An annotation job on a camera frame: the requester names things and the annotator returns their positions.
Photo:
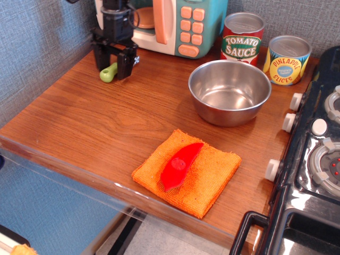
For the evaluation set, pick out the red plastic pepper slice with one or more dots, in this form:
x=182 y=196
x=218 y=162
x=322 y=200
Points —
x=175 y=171

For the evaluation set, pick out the pineapple slices can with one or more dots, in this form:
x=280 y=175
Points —
x=286 y=59

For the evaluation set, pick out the green handled grey spatula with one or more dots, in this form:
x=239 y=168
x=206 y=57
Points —
x=109 y=73

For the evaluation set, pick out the black oven door handle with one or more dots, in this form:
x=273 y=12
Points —
x=250 y=218

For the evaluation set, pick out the black toy stove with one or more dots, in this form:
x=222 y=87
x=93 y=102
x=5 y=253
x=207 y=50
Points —
x=304 y=203

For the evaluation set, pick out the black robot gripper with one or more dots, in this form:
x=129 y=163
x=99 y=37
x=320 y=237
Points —
x=114 y=36

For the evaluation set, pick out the tomato sauce can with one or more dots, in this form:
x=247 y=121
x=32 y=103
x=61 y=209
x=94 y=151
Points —
x=242 y=37

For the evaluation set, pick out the stainless steel bowl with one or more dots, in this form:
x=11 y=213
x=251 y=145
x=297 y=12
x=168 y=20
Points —
x=228 y=93

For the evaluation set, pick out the white stove knob rear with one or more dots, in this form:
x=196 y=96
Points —
x=295 y=101

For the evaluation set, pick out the white stove knob middle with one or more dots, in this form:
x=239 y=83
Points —
x=288 y=122

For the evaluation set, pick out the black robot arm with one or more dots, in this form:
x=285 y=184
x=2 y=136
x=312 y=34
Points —
x=112 y=4

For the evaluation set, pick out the orange microwave plate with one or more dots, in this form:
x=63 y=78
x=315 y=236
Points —
x=144 y=18

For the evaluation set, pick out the teal toy microwave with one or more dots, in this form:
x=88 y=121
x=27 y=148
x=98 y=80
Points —
x=182 y=28

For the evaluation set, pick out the white stove knob front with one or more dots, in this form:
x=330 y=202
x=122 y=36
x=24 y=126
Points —
x=272 y=169

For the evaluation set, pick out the white stove knob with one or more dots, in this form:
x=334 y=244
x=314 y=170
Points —
x=288 y=122
x=272 y=169
x=295 y=101

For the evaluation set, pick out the orange microfibre cloth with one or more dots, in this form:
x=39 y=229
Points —
x=205 y=179

